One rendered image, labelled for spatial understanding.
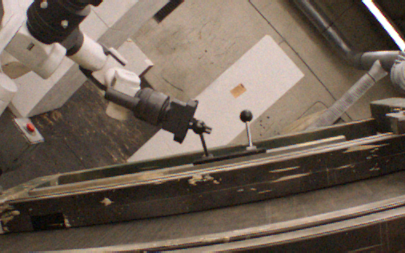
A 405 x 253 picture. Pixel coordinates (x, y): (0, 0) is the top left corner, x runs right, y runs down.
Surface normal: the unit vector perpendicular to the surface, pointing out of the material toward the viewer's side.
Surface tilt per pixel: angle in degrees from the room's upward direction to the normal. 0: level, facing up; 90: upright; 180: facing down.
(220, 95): 90
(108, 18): 90
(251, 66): 90
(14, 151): 90
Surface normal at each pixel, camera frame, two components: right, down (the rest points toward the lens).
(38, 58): 0.06, 0.64
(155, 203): -0.13, 0.07
